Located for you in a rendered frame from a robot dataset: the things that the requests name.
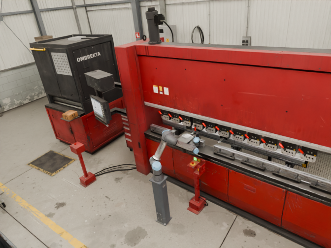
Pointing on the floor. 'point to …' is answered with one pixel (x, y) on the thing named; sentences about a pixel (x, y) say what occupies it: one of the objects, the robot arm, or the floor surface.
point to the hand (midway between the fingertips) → (198, 137)
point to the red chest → (126, 132)
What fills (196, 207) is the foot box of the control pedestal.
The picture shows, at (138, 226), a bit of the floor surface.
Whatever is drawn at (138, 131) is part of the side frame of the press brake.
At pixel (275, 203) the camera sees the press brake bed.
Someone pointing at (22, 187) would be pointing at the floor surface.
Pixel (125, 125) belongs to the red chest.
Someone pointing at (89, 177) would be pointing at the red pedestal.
